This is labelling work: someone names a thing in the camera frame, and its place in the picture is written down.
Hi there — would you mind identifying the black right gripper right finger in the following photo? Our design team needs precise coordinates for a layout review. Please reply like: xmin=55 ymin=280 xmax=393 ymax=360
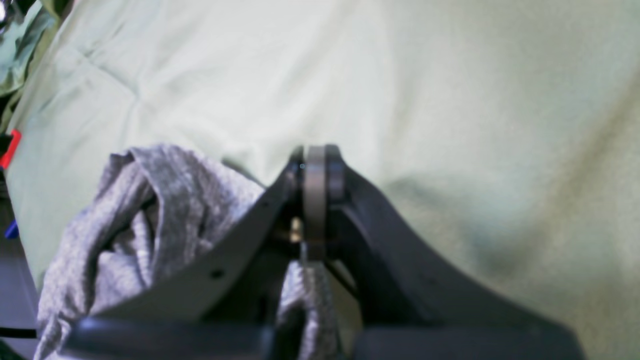
xmin=325 ymin=145 xmax=585 ymax=360

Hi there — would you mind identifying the green table cloth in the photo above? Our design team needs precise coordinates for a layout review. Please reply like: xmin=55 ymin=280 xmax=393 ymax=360
xmin=7 ymin=0 xmax=640 ymax=360

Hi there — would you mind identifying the top right blue clamp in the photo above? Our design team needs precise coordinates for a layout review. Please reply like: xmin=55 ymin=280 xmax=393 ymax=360
xmin=4 ymin=219 xmax=19 ymax=240

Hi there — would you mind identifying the right edge orange clamp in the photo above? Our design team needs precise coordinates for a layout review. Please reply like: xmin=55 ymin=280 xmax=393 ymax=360
xmin=0 ymin=129 xmax=22 ymax=171

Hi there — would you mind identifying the grey heathered T-shirt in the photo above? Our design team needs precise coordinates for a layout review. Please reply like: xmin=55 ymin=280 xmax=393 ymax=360
xmin=34 ymin=144 xmax=346 ymax=360

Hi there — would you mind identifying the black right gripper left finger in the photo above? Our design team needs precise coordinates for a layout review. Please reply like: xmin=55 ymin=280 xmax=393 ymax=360
xmin=62 ymin=146 xmax=327 ymax=360

